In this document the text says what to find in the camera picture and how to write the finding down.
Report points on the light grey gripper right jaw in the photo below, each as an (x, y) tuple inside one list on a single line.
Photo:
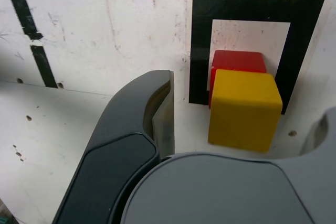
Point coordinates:
[(223, 195)]

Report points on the black tape strip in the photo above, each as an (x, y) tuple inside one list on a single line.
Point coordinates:
[(18, 3)]

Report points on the red cube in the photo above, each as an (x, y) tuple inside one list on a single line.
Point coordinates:
[(236, 60)]

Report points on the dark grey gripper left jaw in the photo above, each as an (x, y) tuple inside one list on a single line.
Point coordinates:
[(118, 155)]

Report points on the yellow cube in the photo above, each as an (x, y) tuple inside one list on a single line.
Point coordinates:
[(244, 113)]

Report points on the black tape square outline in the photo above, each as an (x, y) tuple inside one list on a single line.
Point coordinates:
[(249, 6)]

